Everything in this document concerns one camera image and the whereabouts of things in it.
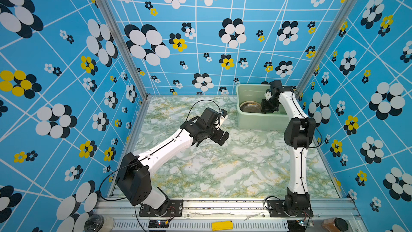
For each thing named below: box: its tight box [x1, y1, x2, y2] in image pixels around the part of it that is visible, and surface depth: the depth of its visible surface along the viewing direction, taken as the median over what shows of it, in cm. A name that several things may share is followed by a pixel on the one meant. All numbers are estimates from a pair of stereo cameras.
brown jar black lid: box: [320, 216, 349, 232], surface depth 64 cm
